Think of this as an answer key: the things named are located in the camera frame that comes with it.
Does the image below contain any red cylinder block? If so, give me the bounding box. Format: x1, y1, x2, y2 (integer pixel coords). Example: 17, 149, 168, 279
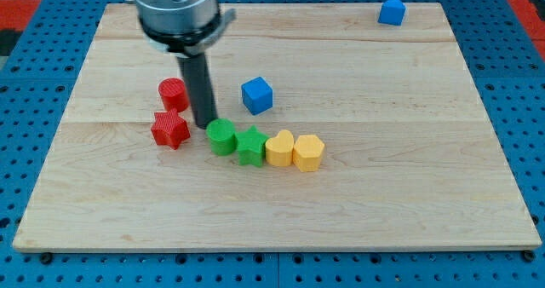
158, 78, 190, 112

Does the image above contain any yellow heart block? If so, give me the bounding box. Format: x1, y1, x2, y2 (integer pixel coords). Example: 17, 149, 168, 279
265, 130, 295, 167

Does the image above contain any light wooden board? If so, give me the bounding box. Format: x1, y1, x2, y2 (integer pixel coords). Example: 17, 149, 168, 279
13, 3, 542, 253

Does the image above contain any blue cube block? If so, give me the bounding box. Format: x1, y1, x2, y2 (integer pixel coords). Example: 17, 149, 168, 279
241, 77, 273, 115

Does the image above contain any red star block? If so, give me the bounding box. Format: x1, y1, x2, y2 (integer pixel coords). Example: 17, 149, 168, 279
151, 108, 191, 150

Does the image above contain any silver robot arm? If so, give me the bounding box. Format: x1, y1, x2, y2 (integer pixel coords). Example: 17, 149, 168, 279
133, 0, 236, 58

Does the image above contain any yellow hexagon block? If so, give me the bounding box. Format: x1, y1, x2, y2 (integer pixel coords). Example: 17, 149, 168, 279
293, 135, 325, 172

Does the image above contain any green cylinder block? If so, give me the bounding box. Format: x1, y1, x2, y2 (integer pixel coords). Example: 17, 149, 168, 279
206, 118, 237, 156

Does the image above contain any blue pentagon block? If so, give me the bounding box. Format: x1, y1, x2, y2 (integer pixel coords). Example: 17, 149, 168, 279
377, 0, 407, 26

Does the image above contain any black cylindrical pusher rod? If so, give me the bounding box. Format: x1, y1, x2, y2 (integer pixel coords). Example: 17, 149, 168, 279
176, 54, 218, 130

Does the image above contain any green star block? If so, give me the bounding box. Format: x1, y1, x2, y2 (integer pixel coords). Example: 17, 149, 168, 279
235, 125, 269, 167

